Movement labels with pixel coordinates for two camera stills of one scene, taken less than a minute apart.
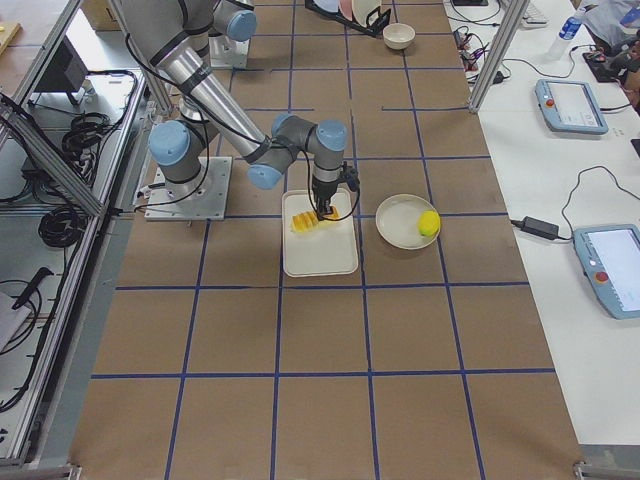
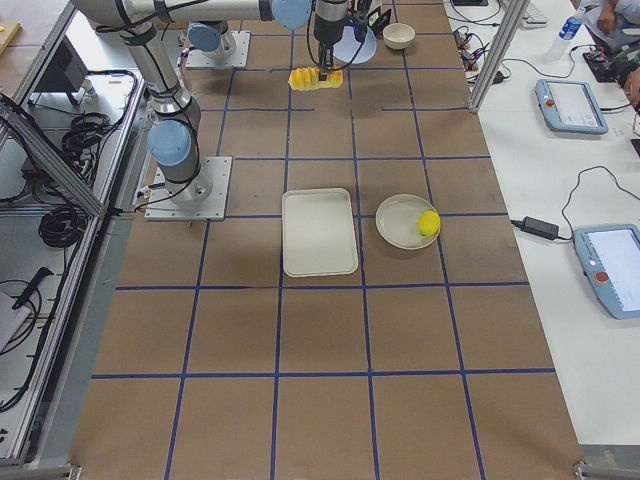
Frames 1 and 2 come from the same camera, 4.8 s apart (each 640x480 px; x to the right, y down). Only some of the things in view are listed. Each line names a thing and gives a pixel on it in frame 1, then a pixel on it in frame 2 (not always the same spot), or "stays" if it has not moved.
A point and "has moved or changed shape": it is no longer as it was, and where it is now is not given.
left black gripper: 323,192 -> 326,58
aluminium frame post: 496,54 stays
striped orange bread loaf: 309,221 -> 308,79
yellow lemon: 428,223 stays
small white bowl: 398,36 stays
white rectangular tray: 327,249 stays
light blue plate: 330,5 has moved or changed shape
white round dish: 397,219 stays
